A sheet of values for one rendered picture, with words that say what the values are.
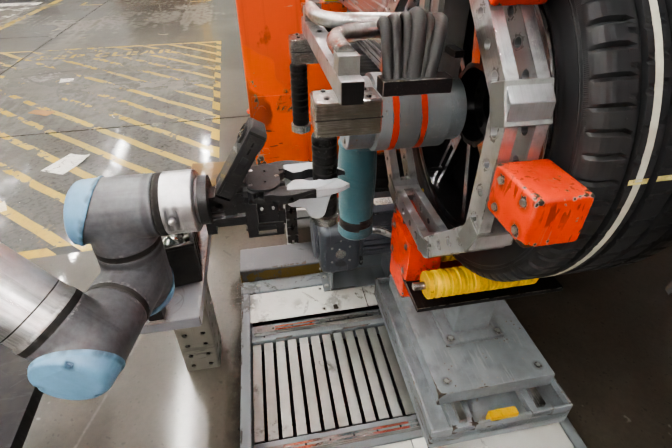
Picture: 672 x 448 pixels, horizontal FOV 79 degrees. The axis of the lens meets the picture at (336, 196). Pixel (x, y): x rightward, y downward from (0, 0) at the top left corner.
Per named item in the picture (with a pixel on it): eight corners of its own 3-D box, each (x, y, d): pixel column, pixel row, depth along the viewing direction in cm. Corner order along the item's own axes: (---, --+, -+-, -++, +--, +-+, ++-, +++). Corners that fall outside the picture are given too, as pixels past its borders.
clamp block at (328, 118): (382, 134, 55) (384, 96, 52) (315, 139, 54) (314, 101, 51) (372, 119, 59) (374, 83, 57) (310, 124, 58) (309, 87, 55)
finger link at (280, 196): (316, 187, 60) (257, 188, 60) (316, 176, 59) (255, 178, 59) (316, 205, 56) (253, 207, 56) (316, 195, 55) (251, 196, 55)
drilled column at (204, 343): (220, 366, 126) (194, 265, 103) (186, 371, 125) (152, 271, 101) (222, 339, 134) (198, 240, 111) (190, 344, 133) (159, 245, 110)
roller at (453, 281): (546, 287, 88) (554, 268, 85) (416, 307, 84) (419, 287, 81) (531, 269, 93) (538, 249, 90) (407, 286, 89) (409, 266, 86)
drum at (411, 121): (462, 157, 75) (476, 81, 67) (348, 167, 72) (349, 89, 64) (433, 126, 87) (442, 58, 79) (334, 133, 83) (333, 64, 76)
